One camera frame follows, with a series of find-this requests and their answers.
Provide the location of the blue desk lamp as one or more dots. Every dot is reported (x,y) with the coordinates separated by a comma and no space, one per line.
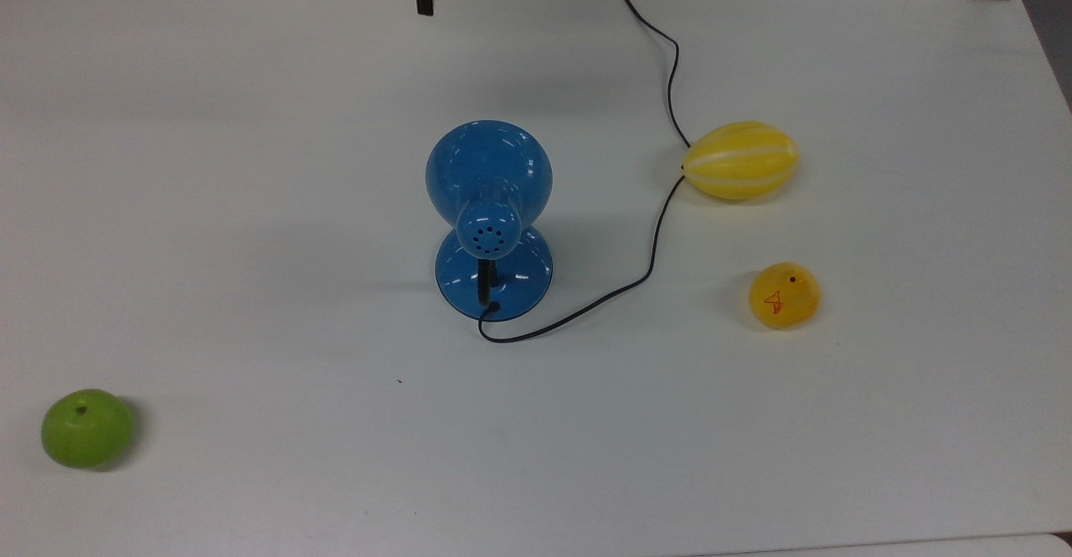
(486,163)

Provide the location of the yellow white-striped melon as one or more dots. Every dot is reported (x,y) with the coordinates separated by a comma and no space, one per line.
(741,161)

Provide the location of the green apple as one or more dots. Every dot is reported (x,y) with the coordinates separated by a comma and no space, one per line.
(86,430)

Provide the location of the yellow orange round fruit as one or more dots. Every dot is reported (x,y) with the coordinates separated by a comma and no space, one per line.
(785,297)

